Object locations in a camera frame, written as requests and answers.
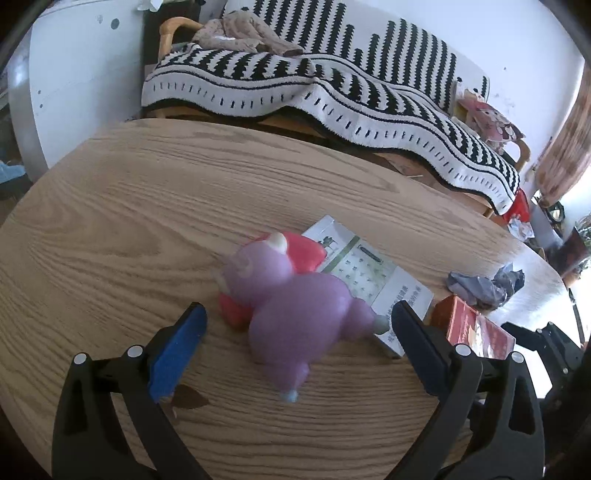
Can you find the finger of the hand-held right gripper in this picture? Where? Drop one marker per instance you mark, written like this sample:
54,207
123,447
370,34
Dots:
563,346
531,346

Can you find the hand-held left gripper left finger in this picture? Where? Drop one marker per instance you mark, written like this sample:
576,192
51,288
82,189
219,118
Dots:
178,350

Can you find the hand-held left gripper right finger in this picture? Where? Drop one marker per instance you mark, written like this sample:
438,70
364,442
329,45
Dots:
415,348

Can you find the purple rubber animal toy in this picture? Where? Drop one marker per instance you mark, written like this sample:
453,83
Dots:
295,318

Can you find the red-brown small box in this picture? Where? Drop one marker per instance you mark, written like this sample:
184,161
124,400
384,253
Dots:
466,323

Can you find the crumpled silver foil wrapper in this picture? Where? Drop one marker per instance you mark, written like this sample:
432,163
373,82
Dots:
485,288

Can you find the grey-green card box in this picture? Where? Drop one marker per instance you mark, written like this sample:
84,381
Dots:
364,272

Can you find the red round ornament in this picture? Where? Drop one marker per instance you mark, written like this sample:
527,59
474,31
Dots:
519,205

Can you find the beige patterned curtain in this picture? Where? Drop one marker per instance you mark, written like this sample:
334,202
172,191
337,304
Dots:
563,161

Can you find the printed pink cushion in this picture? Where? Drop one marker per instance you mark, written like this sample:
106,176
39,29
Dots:
489,120

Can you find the blue cloth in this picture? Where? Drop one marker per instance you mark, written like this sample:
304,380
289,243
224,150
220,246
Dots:
10,170

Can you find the black and white striped blanket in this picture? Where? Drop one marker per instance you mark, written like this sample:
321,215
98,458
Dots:
369,92

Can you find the white appliance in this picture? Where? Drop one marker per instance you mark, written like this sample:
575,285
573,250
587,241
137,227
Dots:
83,83

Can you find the beige crumpled cloth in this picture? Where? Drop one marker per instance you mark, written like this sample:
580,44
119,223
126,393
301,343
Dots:
244,32

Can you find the wooden sofa frame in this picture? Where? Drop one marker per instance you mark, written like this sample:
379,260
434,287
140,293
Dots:
175,25

